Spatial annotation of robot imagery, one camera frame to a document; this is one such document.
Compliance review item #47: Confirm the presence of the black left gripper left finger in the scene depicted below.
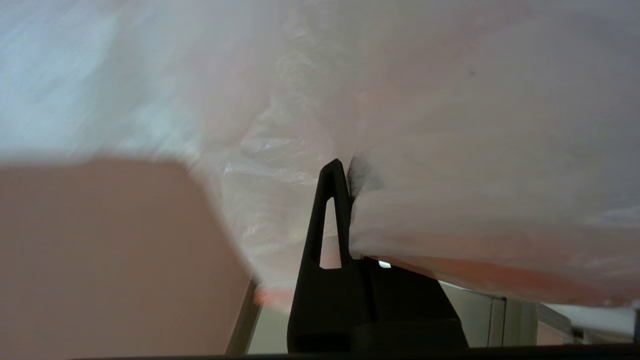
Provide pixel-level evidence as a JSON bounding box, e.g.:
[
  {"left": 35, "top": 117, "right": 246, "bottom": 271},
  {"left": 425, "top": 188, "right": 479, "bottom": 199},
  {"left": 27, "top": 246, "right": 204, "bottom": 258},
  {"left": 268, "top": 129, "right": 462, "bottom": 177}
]
[{"left": 287, "top": 159, "right": 373, "bottom": 353}]

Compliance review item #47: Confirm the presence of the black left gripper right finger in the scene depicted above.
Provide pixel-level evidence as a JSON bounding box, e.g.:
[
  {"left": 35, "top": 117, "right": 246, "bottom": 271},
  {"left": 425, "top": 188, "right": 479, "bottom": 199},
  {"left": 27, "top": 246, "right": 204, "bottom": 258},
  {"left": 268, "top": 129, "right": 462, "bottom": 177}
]
[{"left": 362, "top": 256, "right": 469, "bottom": 352}]

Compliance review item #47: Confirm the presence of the white plastic bag liner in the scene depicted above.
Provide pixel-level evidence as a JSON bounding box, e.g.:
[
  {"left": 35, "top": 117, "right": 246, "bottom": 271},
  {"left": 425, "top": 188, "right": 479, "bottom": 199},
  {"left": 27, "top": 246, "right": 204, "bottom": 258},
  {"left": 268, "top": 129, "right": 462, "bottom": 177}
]
[{"left": 0, "top": 0, "right": 640, "bottom": 308}]

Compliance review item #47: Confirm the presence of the grey door frame post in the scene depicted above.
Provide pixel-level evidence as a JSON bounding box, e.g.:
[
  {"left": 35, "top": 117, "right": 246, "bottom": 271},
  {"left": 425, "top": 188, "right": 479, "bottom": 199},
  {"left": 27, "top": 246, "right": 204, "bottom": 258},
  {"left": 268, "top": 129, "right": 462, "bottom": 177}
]
[
  {"left": 225, "top": 279, "right": 263, "bottom": 356},
  {"left": 489, "top": 296, "right": 507, "bottom": 348}
]

